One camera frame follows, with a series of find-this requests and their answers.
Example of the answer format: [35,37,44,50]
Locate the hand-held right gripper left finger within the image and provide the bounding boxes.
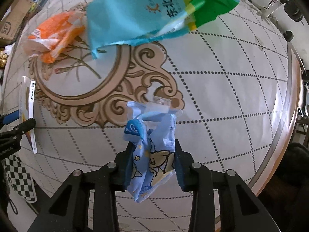
[29,141,136,232]

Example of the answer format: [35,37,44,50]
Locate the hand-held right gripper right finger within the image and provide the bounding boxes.
[172,139,273,232]

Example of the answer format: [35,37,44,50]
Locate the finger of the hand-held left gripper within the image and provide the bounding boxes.
[0,111,21,125]
[0,118,37,139]

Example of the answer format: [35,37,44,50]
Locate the white medicine box colour stripes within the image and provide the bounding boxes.
[19,76,38,154]

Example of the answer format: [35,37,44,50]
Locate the blue cartoon plastic wrapper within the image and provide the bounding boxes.
[124,96,184,203]

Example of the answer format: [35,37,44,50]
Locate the black and white checkered cloth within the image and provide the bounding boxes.
[3,155,38,203]

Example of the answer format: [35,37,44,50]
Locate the orange plastic bag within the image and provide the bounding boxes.
[23,12,86,64]

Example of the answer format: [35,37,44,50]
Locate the brown cardboard box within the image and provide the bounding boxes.
[0,0,37,46]

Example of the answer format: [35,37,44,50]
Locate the blue and green rice bag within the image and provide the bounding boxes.
[86,0,240,60]

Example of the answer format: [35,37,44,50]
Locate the white barbell rack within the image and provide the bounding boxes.
[256,0,290,17]

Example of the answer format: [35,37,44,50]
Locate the long barbell with black plates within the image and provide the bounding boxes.
[284,0,305,22]

